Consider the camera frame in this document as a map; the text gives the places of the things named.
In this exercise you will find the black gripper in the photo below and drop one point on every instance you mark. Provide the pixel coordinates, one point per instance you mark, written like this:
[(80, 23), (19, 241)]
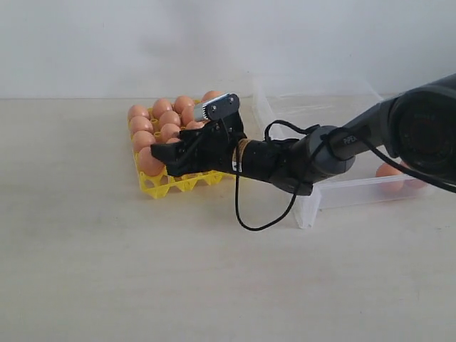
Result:
[(208, 148)]

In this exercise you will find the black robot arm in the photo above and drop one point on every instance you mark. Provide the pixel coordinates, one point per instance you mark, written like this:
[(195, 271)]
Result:
[(413, 131)]

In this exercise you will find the yellow plastic egg tray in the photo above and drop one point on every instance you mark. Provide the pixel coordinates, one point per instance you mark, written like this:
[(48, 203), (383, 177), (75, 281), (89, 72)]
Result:
[(159, 186)]

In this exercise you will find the clear plastic box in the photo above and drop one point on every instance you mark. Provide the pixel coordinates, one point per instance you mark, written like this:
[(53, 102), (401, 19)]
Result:
[(332, 102)]

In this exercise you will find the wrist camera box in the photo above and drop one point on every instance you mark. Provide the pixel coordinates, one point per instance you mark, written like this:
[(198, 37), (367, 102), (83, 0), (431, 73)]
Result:
[(216, 108)]

